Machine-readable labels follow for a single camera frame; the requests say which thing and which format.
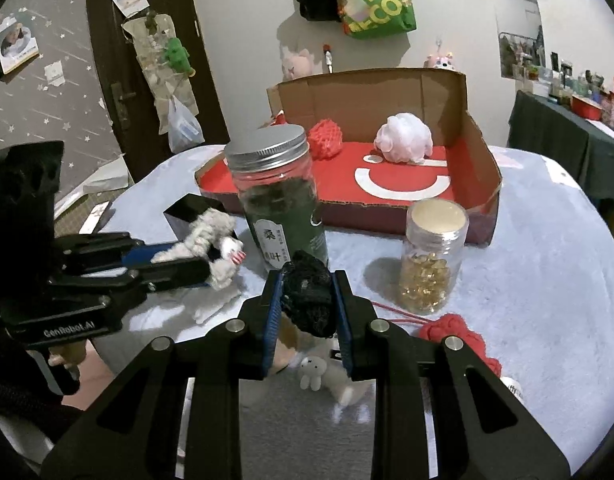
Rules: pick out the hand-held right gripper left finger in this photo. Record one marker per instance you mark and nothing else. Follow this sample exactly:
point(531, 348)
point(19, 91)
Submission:
point(274, 310)

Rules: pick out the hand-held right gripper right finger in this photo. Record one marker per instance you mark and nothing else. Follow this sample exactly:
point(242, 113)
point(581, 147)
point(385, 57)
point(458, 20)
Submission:
point(343, 320)

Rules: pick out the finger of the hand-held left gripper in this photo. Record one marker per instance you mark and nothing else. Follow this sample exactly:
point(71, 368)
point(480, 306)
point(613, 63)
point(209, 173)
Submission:
point(152, 252)
point(172, 272)

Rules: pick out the black mesh ball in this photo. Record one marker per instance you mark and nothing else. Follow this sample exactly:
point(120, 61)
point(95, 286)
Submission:
point(307, 300)

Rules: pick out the small white rabbit plush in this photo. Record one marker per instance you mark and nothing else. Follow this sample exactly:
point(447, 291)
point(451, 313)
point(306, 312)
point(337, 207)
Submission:
point(312, 372)

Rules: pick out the red-lined cardboard box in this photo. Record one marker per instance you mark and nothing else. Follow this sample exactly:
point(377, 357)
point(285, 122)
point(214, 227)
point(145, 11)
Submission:
point(347, 180)

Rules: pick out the person's left hand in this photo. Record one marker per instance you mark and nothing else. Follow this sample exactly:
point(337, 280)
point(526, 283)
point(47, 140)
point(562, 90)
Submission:
point(67, 358)

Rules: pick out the black smartphone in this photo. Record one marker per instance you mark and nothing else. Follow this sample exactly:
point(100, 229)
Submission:
point(187, 212)

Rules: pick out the clear jar of gold capsules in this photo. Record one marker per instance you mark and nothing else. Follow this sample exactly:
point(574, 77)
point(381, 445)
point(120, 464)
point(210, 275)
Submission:
point(432, 270)

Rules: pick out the red knitted ornament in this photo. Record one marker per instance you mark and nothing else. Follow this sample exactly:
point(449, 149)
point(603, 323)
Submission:
point(452, 332)

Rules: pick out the white plastic bag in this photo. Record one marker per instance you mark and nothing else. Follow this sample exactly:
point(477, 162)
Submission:
point(184, 130)

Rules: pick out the framed photo print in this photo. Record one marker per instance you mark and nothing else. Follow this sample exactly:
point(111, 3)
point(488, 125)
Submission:
point(14, 42)

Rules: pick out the hanging fabric organizer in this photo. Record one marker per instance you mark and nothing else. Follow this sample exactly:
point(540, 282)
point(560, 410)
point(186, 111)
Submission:
point(157, 85)

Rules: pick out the dark wooden door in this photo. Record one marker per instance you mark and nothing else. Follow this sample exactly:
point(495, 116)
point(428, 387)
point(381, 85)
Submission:
point(102, 50)

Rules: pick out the red mesh sponge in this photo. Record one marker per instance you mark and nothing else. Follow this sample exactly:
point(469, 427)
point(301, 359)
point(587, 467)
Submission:
point(326, 140)

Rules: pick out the small red figurine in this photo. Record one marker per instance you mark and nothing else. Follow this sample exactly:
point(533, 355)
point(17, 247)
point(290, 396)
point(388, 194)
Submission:
point(278, 120)

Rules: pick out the white bath pouf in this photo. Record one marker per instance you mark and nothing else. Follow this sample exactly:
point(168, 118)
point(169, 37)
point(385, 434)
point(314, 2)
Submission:
point(404, 135)

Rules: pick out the green plush toy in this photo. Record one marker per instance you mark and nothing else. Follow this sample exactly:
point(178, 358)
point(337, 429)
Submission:
point(177, 52)

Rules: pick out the pale pink plush toy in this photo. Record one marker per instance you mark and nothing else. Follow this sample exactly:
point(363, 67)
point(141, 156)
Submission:
point(297, 65)

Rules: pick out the red-tipped stick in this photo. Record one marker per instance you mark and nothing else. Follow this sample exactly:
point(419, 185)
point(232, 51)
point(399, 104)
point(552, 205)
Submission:
point(329, 62)

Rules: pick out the pink plush with white face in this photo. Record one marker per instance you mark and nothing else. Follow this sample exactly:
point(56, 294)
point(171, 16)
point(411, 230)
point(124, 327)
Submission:
point(439, 61)

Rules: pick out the table with dark green cloth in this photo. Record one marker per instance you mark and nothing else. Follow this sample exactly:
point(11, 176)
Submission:
point(552, 135)

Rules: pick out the red basin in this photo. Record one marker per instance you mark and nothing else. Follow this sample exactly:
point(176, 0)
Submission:
point(586, 107)

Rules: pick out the row of bottles and trinkets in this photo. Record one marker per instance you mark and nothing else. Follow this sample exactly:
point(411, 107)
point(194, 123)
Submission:
point(587, 85)

